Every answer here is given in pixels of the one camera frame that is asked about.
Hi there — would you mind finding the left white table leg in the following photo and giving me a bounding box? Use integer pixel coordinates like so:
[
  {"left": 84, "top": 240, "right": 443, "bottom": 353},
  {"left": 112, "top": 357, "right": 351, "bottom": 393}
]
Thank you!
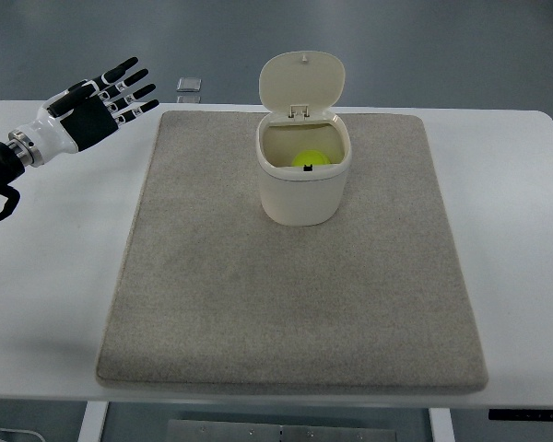
[{"left": 77, "top": 401, "right": 109, "bottom": 442}]

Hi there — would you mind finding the yellow tennis ball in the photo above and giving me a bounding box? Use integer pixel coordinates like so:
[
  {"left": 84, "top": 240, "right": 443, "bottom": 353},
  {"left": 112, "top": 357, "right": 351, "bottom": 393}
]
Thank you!
[{"left": 291, "top": 149, "right": 331, "bottom": 168}]

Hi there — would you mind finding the beige fabric mat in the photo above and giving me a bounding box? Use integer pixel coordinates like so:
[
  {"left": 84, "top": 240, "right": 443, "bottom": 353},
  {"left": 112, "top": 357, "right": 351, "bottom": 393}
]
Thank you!
[{"left": 96, "top": 110, "right": 488, "bottom": 394}]

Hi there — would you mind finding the cream bin with lid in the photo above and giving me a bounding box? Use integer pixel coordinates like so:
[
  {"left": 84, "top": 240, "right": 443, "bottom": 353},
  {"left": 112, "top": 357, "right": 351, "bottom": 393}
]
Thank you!
[{"left": 255, "top": 51, "right": 352, "bottom": 227}]

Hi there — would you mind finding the black table control panel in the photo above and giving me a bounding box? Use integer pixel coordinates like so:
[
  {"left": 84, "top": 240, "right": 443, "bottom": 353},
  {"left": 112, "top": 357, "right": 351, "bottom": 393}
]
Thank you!
[{"left": 488, "top": 409, "right": 553, "bottom": 423}]

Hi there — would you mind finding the small clear plastic box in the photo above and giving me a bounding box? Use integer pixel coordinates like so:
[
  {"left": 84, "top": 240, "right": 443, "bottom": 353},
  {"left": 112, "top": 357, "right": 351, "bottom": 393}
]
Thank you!
[{"left": 176, "top": 77, "right": 202, "bottom": 92}]

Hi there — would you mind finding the grey metal plate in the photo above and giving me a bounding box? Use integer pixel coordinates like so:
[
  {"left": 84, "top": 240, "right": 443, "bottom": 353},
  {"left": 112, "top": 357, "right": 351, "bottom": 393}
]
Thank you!
[{"left": 165, "top": 420, "right": 397, "bottom": 442}]

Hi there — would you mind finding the white object on floor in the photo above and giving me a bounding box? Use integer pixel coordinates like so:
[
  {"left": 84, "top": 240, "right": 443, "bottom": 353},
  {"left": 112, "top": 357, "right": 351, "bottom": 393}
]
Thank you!
[{"left": 0, "top": 428, "right": 45, "bottom": 442}]

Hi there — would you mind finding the right white table leg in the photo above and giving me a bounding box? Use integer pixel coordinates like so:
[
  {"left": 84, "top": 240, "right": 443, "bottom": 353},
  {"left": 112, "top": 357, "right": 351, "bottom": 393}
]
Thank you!
[{"left": 429, "top": 408, "right": 455, "bottom": 442}]

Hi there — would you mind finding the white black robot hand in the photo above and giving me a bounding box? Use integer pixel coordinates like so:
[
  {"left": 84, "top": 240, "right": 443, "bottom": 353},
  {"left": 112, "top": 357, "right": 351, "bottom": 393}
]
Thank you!
[{"left": 6, "top": 57, "right": 159, "bottom": 167}]

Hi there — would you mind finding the white table leg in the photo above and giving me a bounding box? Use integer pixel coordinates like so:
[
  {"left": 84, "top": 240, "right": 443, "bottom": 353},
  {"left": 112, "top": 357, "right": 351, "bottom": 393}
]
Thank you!
[
  {"left": 77, "top": 401, "right": 109, "bottom": 442},
  {"left": 429, "top": 408, "right": 455, "bottom": 442}
]

